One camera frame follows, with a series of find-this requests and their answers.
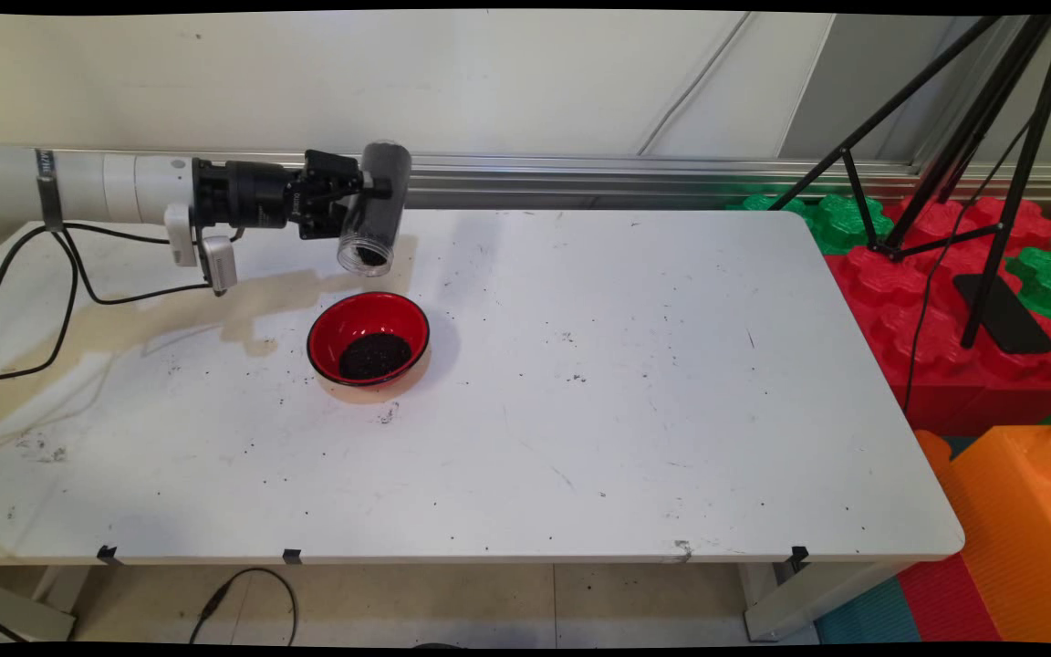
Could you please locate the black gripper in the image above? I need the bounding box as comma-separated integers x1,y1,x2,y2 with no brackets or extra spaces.
226,150,394,242

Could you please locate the clear plastic jar with seeds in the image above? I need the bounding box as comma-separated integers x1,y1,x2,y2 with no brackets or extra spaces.
336,140,414,279

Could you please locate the red bowl with black rim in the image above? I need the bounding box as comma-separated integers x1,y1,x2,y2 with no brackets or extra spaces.
307,291,432,393

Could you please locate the black seeds pile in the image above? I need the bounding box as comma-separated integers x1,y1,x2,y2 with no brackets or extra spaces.
339,332,414,382

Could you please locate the green foam block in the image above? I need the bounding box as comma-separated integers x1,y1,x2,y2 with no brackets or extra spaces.
1004,246,1051,377
728,191,897,257

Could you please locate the white table leg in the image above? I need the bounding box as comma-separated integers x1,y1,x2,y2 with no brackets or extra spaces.
742,558,911,643
0,566,93,643

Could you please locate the red foam block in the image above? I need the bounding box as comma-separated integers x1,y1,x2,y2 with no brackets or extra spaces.
822,195,1051,438

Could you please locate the teal floor mat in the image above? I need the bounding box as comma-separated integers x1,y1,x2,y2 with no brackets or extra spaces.
813,575,924,645

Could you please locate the black flat plate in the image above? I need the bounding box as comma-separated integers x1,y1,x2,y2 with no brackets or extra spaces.
952,273,1051,357

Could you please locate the black tripod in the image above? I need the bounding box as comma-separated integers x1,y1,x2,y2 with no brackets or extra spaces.
767,13,1051,352

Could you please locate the red floor mat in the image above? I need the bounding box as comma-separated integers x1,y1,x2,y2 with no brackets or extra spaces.
894,551,1003,645

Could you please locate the orange foam block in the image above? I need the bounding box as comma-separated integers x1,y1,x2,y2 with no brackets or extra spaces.
912,421,1051,645

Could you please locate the black cable with metal plug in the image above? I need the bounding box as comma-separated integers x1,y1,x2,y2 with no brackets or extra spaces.
58,222,249,248

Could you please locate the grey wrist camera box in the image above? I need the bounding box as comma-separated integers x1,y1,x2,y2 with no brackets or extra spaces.
164,203,240,298

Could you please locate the black camera cable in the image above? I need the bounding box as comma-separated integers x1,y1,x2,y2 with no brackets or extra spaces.
60,226,222,307

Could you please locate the black strap on arm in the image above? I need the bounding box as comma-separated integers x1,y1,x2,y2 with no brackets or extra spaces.
34,148,67,232

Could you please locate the long black robot cable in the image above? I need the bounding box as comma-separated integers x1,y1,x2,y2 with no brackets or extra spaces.
0,224,80,385

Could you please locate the aluminium rail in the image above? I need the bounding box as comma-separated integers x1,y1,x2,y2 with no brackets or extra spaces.
0,146,1051,210

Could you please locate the black cable with inline plug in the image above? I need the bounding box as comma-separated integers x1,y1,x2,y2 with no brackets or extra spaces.
188,567,299,647

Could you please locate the thin black hanging cable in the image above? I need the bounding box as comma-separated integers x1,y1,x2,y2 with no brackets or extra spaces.
901,41,1051,416

